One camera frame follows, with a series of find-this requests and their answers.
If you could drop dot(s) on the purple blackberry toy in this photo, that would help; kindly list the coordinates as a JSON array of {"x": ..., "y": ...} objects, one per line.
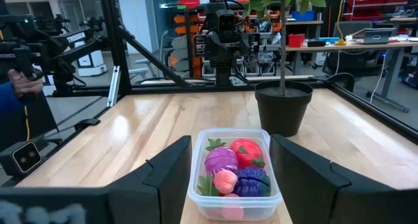
[{"x": 249, "y": 183}]

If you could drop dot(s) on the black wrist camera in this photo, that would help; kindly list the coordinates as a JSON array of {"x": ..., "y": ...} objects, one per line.
[{"x": 225, "y": 20}]

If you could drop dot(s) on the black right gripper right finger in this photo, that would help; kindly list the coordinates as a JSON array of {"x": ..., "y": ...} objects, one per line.
[{"x": 303, "y": 185}]

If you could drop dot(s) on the black curved bracket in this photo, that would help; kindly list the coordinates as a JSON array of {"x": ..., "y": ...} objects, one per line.
[{"x": 339, "y": 78}]

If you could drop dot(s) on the black clamp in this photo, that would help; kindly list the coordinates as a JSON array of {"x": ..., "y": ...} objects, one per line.
[{"x": 86, "y": 122}]

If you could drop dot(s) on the grey laptop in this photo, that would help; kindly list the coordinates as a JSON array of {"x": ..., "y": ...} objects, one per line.
[{"x": 375, "y": 36}]

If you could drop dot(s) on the white mobile robot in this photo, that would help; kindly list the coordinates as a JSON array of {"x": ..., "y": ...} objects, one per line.
[{"x": 91, "y": 62}]

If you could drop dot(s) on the person's hand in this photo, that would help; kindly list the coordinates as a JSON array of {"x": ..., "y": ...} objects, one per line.
[{"x": 24, "y": 85}]

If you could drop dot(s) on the purple white striped onion toy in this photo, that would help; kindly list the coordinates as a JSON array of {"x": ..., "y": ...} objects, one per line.
[{"x": 220, "y": 160}]

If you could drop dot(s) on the silver aluminium profile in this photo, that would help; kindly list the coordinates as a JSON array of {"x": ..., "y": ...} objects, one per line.
[{"x": 114, "y": 85}]

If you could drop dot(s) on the red dragon fruit toy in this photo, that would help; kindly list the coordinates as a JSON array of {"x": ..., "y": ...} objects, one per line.
[{"x": 246, "y": 152}]

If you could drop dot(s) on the blue storage bin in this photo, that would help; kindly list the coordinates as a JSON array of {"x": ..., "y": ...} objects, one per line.
[{"x": 303, "y": 16}]

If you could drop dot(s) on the clear plastic food container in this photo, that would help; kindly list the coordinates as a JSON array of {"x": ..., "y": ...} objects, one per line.
[{"x": 235, "y": 206}]

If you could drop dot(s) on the black office chair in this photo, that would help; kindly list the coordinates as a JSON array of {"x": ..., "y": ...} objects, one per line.
[{"x": 346, "y": 54}]

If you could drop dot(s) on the green plant in black pot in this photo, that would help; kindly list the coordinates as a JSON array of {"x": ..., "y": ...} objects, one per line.
[{"x": 282, "y": 109}]

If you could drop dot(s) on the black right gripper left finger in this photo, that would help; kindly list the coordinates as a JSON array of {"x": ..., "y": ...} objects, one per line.
[{"x": 170, "y": 185}]

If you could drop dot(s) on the pink peach toy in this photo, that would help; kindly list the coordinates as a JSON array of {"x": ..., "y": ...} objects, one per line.
[
  {"x": 232, "y": 207},
  {"x": 225, "y": 181}
]

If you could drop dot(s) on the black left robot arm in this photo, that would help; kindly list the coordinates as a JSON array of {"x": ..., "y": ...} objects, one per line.
[{"x": 223, "y": 75}]

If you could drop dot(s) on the black table camera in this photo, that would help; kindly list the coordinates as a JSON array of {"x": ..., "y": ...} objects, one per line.
[{"x": 23, "y": 157}]

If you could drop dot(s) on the orange black shelf rack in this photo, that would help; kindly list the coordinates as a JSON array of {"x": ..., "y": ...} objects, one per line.
[{"x": 186, "y": 28}]

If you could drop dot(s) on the wooden desk grey legs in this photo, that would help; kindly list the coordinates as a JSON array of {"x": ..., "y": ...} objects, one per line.
[{"x": 343, "y": 47}]

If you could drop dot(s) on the person's forearm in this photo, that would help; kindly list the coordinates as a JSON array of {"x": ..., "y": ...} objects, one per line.
[{"x": 9, "y": 113}]

